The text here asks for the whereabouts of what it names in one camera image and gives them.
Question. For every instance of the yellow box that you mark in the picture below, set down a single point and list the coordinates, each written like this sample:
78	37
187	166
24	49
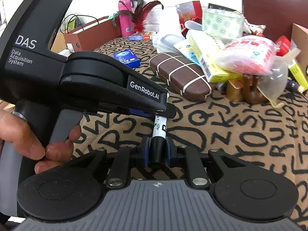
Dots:
299	74

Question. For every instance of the blue packet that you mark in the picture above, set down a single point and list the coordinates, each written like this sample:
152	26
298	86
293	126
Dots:
126	57

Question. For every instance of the small dark toy figure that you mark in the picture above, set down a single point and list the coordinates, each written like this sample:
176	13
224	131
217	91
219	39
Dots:
294	84

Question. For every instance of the brown hand figure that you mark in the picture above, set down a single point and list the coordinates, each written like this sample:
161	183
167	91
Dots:
250	91

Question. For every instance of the black white marker pen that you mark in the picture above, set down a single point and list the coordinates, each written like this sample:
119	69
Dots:
158	130

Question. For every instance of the clear plastic funnel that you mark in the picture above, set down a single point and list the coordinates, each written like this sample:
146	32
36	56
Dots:
276	81

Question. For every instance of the white blue tube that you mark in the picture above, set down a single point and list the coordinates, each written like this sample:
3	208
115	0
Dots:
187	50

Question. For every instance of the dark red chair back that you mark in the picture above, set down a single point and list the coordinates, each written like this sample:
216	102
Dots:
269	2

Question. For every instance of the black box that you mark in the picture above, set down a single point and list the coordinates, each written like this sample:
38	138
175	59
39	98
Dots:
221	6

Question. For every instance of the red tape roll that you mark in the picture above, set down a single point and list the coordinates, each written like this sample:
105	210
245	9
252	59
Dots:
282	44

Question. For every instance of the large cardboard box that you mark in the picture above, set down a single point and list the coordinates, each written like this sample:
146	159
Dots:
300	36

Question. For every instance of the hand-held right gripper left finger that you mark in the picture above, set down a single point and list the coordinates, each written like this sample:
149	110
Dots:
145	151

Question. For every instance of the person's left hand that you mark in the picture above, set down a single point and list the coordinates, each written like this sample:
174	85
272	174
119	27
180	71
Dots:
26	139

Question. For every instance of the white plastic bag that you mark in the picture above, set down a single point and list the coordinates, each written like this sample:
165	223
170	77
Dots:
168	21

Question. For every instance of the red white plastic packet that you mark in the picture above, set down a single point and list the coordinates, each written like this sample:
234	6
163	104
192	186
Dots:
245	53

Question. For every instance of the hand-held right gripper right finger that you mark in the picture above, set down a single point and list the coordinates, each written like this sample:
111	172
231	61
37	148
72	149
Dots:
169	152

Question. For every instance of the clear plastic container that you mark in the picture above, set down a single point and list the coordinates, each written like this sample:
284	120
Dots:
166	43

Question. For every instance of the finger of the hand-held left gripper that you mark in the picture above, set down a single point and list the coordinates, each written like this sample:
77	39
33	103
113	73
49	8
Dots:
166	110

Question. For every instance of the small blue red box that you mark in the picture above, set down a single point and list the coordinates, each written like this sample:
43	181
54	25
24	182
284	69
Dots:
139	37

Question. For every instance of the yellow-green medicine box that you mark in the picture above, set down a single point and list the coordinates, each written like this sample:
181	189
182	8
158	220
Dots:
209	60

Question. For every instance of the brown striped eyeglass case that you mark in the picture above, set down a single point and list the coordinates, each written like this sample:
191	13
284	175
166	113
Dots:
178	74

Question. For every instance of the green patterned tape roll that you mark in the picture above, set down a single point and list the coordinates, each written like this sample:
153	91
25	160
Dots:
221	21

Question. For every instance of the red black feather duster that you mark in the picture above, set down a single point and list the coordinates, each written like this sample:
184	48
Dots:
142	12

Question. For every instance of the pink bottle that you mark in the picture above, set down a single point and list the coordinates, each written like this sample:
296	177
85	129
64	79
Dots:
126	21

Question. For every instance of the brown cardboard tray box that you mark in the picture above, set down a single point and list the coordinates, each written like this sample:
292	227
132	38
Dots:
96	33

